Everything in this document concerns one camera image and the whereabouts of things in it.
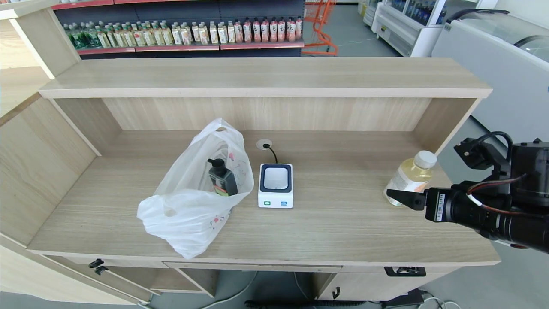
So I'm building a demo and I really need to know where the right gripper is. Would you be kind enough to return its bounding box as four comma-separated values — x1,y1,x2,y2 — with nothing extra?
386,182,549,254

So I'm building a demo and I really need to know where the white barcode scanner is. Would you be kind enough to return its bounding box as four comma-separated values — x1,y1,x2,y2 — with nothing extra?
258,163,294,209

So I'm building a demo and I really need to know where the orange shopping cart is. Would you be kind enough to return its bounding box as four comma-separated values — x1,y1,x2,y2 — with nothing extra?
301,0,339,57

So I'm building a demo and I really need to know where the white plastic shopping bag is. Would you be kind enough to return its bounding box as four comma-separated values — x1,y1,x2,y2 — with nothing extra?
136,118,255,260

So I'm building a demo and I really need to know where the yellow drink bottle white cap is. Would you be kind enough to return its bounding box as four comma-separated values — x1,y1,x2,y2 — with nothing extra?
383,150,438,207

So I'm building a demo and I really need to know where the wooden counter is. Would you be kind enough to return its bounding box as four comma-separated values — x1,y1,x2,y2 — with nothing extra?
0,0,501,306

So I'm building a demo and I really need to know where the white chest freezer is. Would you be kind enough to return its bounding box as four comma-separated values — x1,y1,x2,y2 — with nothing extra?
431,8,549,144

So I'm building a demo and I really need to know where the white display fridge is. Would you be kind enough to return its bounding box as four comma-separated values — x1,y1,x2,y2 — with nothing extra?
363,0,449,58

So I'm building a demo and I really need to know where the black pump bottle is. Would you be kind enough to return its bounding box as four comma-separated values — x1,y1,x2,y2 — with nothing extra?
208,158,239,197

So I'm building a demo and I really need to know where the row of bottles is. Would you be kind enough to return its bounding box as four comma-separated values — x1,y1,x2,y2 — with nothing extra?
63,16,304,50

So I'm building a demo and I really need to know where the black shop shelf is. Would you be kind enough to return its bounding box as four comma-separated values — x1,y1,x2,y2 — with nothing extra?
51,0,306,59

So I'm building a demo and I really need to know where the wooden cabinet door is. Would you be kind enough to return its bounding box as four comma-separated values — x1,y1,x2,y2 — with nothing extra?
42,255,163,303

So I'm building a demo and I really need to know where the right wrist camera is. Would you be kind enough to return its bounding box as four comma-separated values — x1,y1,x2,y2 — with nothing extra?
453,137,512,186

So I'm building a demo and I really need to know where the white floor cable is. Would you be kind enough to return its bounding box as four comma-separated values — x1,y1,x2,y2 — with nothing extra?
199,271,259,309

